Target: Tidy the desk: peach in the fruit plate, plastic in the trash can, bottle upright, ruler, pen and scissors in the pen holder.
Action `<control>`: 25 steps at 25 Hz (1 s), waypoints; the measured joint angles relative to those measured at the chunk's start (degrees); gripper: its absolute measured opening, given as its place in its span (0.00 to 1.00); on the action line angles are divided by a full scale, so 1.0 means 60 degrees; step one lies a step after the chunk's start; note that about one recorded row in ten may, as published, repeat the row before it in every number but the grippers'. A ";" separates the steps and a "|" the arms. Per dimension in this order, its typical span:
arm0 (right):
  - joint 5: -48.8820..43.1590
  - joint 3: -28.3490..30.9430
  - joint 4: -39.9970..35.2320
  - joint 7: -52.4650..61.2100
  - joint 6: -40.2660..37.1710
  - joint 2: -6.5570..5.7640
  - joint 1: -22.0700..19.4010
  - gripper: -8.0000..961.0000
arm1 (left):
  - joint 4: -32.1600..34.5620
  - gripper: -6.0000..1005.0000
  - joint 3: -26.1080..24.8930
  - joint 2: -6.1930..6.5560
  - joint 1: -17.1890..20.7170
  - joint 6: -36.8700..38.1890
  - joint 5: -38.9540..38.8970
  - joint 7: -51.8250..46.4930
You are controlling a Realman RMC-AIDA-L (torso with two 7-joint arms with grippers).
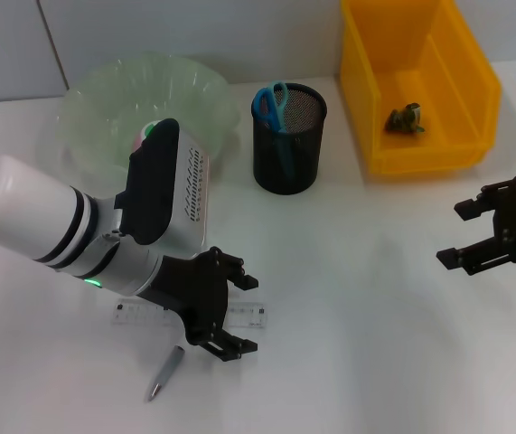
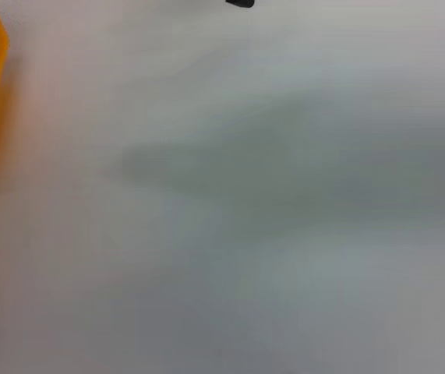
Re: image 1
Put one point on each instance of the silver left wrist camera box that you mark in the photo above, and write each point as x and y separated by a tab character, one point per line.
171	190

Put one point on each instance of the yellow plastic bin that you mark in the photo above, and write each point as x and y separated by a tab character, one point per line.
456	68

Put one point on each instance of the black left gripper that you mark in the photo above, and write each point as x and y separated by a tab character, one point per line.
199	294

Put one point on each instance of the clear green-label water bottle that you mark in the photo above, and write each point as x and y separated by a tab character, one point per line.
148	130

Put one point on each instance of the blue sheathed scissors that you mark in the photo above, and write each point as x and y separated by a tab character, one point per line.
278	113

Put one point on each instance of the black mesh pen holder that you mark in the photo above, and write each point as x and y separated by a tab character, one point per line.
303	153

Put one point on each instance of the pink peach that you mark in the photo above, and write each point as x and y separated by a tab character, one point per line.
136	142

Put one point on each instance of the pale green glass fruit bowl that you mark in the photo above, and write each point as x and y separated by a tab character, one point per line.
117	95

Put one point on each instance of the clear plastic ruler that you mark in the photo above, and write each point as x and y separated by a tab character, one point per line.
248	316

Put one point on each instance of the grey white ballpoint pen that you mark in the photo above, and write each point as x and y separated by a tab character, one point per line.
165	375

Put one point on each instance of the green plastic wrapper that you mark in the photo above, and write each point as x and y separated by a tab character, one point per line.
404	119

